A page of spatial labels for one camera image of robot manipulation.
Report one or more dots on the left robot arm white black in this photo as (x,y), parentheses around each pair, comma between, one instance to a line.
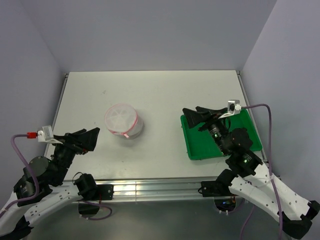
(30,201)

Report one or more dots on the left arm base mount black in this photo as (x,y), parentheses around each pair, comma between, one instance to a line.
(90,211)

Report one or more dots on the green plastic tray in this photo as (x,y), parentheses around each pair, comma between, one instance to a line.
(200,145)

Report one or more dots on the mesh laundry bag pink trim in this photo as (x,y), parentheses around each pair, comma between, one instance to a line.
(124,121)

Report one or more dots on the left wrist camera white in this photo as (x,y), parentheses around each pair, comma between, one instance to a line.
(44,135)

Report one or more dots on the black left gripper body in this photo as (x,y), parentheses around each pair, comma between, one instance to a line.
(66,152)

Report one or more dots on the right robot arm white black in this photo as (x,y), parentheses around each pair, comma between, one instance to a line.
(248,176)

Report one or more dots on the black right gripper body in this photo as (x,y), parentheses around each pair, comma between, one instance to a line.
(215,127)

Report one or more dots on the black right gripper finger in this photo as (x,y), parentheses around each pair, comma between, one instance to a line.
(197,116)
(202,111)

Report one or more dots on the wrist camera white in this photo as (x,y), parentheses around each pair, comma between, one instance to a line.
(233,108)
(44,135)

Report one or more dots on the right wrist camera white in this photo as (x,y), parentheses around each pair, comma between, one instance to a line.
(233,108)

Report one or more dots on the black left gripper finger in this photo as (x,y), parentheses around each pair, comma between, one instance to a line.
(79,136)
(88,140)

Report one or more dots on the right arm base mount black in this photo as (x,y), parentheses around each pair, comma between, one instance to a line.
(224,201)

